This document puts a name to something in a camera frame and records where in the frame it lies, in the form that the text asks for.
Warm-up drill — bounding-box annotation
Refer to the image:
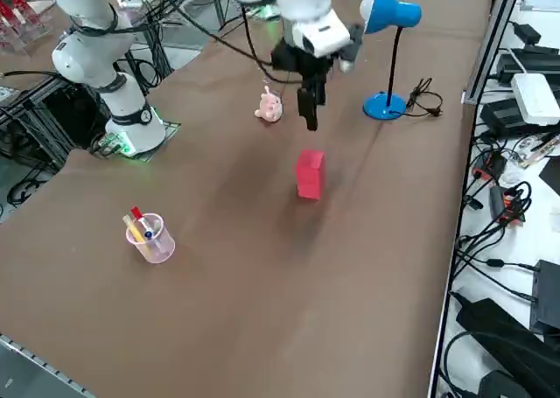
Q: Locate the clear acrylic shelf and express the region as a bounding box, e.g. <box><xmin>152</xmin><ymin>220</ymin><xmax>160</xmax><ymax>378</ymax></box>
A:
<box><xmin>0</xmin><ymin>0</ymin><xmax>56</xmax><ymax>56</ymax></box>

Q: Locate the blue desk lamp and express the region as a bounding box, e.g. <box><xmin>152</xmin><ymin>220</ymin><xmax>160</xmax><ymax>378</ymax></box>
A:
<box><xmin>359</xmin><ymin>0</ymin><xmax>424</xmax><ymax>122</ymax></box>

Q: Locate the black rectangular box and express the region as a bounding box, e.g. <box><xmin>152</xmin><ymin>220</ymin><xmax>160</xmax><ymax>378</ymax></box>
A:
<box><xmin>528</xmin><ymin>259</ymin><xmax>560</xmax><ymax>334</ymax></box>

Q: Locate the black cable with white sleeve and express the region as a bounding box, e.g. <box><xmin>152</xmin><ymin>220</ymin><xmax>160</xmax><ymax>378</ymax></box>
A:
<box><xmin>240</xmin><ymin>2</ymin><xmax>305</xmax><ymax>87</ymax></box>

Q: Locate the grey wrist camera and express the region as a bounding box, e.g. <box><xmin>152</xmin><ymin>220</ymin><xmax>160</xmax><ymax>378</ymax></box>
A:
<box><xmin>334</xmin><ymin>23</ymin><xmax>366</xmax><ymax>73</ymax></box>

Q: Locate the red-capped marker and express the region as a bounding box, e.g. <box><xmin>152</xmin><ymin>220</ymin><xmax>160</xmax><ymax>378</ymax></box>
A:
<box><xmin>129</xmin><ymin>206</ymin><xmax>148</xmax><ymax>231</ymax></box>

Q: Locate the silver aluminium frame post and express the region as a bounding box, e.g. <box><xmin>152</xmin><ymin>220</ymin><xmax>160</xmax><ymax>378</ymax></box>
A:
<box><xmin>462</xmin><ymin>0</ymin><xmax>527</xmax><ymax>105</ymax></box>

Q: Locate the clear pink plastic cup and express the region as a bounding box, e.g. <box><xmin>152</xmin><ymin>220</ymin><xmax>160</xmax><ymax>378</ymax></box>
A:
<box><xmin>125</xmin><ymin>213</ymin><xmax>177</xmax><ymax>265</ymax></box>

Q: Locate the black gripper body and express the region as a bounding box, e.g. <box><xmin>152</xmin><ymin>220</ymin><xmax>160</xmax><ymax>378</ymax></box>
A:
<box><xmin>269</xmin><ymin>38</ymin><xmax>339</xmax><ymax>85</ymax></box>

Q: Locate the red rectangular block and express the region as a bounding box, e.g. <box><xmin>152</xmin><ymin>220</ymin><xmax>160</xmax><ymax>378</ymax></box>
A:
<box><xmin>296</xmin><ymin>149</ymin><xmax>327</xmax><ymax>200</ymax></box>

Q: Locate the yellow pen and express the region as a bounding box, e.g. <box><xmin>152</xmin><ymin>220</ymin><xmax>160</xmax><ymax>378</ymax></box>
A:
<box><xmin>123</xmin><ymin>213</ymin><xmax>144</xmax><ymax>244</ymax></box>

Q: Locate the pink plush toy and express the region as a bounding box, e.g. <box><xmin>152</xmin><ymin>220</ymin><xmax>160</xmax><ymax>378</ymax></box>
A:
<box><xmin>255</xmin><ymin>86</ymin><xmax>284</xmax><ymax>123</ymax></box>

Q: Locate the black lamp power cable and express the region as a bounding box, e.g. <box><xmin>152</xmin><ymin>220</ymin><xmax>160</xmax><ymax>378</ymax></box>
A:
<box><xmin>404</xmin><ymin>77</ymin><xmax>445</xmax><ymax>120</ymax></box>

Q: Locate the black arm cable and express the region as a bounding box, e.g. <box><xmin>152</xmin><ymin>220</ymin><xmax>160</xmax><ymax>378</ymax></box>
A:
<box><xmin>148</xmin><ymin>0</ymin><xmax>275</xmax><ymax>67</ymax></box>

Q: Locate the black power brick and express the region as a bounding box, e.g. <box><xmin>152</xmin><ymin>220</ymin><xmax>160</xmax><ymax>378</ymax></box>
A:
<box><xmin>479</xmin><ymin>96</ymin><xmax>533</xmax><ymax>137</ymax></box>

